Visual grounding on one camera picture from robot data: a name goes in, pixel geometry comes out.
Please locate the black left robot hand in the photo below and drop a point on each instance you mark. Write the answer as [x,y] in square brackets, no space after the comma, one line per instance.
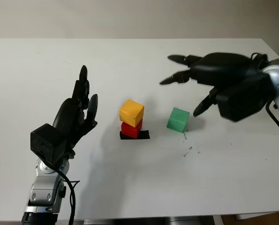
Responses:
[69,117]

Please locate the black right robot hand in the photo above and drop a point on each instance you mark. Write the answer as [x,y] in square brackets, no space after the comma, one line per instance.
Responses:
[223,69]

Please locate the yellow cube block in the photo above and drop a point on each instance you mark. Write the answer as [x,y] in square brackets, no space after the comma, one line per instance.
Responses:
[130,111]

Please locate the red cube block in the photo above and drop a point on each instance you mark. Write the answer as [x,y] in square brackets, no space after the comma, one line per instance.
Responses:
[131,131]

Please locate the green cube block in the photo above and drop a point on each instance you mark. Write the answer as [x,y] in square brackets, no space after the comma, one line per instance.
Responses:
[178,119]

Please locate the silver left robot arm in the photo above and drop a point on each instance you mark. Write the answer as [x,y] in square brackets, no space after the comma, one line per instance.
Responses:
[44,187]

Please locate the black tape strip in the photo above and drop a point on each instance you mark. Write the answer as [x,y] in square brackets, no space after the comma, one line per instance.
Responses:
[144,135]

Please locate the dark grey robot torso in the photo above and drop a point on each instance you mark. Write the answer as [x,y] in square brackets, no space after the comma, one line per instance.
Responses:
[148,221]

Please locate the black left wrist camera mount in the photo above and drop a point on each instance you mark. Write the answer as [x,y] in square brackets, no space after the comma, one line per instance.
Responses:
[47,140]

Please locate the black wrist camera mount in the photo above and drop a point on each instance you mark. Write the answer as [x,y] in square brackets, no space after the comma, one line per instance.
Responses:
[47,140]
[244,100]

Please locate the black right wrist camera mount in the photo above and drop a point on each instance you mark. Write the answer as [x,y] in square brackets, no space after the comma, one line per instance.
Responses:
[244,100]

